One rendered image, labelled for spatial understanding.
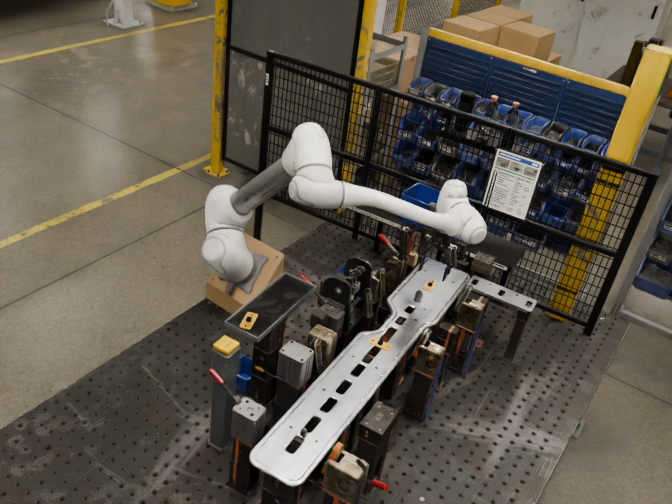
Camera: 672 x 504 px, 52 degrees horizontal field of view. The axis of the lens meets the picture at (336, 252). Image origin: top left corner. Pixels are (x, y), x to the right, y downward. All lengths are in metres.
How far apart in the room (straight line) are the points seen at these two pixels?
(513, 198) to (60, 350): 2.47
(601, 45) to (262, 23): 5.00
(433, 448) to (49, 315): 2.44
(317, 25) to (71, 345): 2.48
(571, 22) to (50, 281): 6.68
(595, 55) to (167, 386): 7.24
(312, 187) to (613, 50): 6.87
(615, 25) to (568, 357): 6.12
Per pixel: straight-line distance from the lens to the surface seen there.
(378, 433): 2.23
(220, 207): 2.89
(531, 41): 6.92
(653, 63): 3.00
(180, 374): 2.82
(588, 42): 9.04
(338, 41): 4.65
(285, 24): 4.89
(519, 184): 3.21
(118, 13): 9.23
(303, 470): 2.13
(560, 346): 3.36
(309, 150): 2.48
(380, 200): 2.53
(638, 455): 4.08
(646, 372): 4.64
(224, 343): 2.25
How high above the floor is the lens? 2.65
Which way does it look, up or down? 33 degrees down
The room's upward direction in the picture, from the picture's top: 9 degrees clockwise
